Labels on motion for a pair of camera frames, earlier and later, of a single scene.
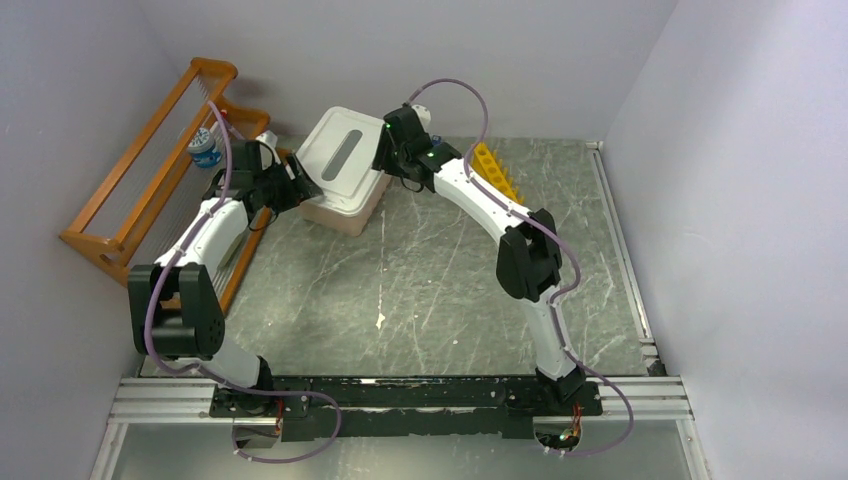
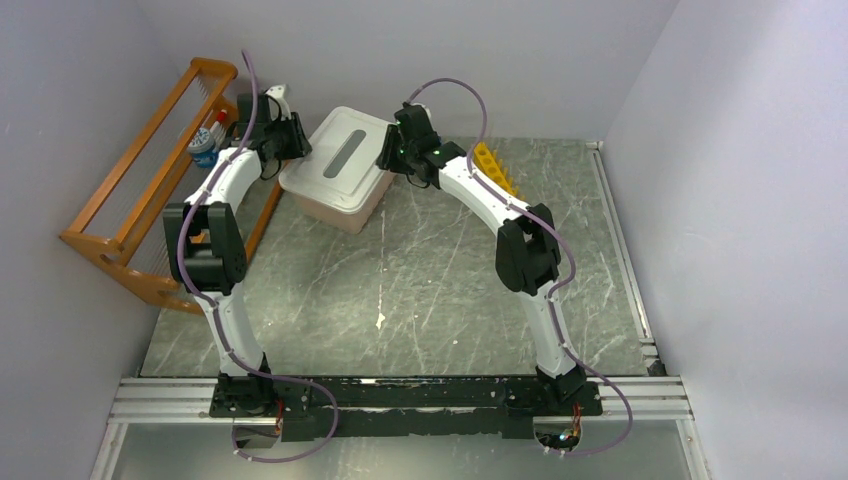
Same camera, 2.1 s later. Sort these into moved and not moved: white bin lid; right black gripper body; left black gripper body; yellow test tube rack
Moved: left black gripper body
Not moved: right black gripper body; white bin lid; yellow test tube rack
